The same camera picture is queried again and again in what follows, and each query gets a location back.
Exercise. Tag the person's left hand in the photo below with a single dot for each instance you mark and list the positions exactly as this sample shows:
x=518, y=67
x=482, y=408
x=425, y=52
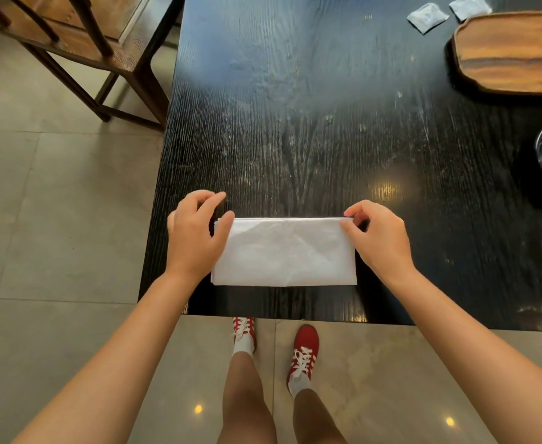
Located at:
x=192, y=240

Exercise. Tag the brown wooden tray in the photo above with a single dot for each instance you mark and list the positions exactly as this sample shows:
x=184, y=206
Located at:
x=516, y=55

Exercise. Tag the dark wooden armchair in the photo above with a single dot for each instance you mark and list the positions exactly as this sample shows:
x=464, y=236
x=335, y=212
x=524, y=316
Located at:
x=114, y=23

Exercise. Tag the person's leg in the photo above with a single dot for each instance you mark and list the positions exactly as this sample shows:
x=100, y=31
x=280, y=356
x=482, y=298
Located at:
x=245, y=402
x=315, y=420

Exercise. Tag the white cloth napkin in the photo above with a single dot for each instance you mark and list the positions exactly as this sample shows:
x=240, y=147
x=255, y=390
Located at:
x=285, y=254

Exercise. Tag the person's right forearm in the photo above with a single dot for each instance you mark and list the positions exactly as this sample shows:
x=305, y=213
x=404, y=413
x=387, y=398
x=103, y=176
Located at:
x=483, y=360

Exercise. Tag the person's right hand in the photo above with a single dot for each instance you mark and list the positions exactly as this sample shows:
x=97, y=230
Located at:
x=384, y=245

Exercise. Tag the person's right leg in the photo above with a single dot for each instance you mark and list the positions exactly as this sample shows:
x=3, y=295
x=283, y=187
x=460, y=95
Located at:
x=315, y=420

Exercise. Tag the person's right white sock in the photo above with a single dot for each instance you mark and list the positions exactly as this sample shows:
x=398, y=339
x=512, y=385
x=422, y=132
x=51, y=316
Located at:
x=298, y=388

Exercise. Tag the person's left leg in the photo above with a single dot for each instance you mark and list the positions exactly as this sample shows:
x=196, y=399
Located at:
x=245, y=402

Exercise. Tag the white sachet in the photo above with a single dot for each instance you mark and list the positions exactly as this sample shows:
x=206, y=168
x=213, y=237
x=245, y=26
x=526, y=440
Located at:
x=427, y=18
x=470, y=6

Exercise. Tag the person's white sock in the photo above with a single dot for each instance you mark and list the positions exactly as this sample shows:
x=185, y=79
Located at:
x=242, y=349
x=298, y=388

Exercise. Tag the person's red shoe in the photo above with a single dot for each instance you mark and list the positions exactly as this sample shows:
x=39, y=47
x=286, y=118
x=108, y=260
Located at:
x=248, y=325
x=307, y=339

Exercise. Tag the person's right red shoe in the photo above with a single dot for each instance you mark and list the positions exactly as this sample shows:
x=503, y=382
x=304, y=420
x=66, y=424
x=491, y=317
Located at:
x=307, y=339

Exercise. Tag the person's left white sock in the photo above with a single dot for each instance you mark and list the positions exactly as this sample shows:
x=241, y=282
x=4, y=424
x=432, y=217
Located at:
x=242, y=349

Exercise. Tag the person's left red shoe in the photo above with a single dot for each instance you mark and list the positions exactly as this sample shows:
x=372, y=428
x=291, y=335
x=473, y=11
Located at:
x=248, y=325

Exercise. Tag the person's left forearm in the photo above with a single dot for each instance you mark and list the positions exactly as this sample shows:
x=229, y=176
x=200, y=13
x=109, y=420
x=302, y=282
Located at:
x=104, y=365

